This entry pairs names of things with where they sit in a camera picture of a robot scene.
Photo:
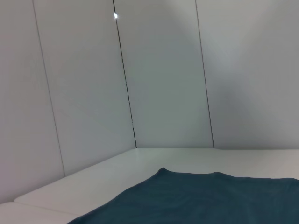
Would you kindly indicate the teal t-shirt with FREE print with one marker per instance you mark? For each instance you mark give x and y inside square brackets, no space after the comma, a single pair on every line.
[187,200]

